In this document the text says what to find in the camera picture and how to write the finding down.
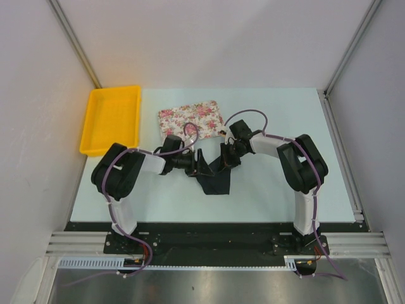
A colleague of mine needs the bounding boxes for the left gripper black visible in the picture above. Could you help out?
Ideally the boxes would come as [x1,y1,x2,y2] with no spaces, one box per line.
[171,148,213,178]

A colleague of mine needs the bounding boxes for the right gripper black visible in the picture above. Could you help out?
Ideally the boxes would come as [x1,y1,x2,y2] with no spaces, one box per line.
[218,142,247,174]

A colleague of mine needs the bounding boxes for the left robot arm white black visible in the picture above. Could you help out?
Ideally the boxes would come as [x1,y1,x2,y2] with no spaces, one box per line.
[91,135,220,255]

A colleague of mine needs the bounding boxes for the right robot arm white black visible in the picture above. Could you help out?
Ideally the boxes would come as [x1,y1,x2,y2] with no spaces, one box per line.
[219,120,328,254]

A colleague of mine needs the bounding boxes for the floral pattern tray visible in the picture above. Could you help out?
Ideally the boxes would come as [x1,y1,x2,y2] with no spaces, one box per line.
[158,100,224,142]

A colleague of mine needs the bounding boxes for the yellow plastic bin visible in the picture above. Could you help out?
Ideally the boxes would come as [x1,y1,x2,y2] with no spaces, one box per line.
[79,85,142,157]

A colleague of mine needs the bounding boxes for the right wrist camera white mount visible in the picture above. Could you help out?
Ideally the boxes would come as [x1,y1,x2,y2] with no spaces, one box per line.
[218,128,229,138]

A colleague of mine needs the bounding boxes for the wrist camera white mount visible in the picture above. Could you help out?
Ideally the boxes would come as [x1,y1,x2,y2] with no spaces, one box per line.
[218,128,229,138]
[188,138,196,150]

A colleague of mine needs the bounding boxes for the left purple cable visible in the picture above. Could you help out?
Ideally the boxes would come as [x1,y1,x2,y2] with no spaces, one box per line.
[59,122,199,288]

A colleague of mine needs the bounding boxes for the purple cable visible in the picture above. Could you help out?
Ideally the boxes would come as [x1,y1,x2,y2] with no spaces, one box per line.
[59,122,199,288]
[223,109,347,281]

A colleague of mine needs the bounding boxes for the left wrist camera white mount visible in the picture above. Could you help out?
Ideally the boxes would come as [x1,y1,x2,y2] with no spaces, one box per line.
[188,138,196,150]

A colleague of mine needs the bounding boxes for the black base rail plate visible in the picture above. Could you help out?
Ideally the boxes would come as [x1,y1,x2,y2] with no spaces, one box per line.
[65,221,330,267]

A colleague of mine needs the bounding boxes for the white slotted cable duct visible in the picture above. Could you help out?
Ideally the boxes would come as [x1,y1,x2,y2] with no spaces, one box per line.
[58,256,296,271]

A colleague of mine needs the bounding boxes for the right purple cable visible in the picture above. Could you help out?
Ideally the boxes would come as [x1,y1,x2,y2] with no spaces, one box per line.
[223,109,347,281]

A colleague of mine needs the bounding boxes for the left aluminium frame post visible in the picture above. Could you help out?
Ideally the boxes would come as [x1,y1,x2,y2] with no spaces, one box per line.
[46,0,102,89]

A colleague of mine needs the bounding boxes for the aluminium frame post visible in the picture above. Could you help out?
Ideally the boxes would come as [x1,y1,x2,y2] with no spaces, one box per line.
[323,0,384,98]
[46,0,102,89]

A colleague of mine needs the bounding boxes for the right aluminium frame post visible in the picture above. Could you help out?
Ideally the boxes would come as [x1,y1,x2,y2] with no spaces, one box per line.
[323,0,384,98]

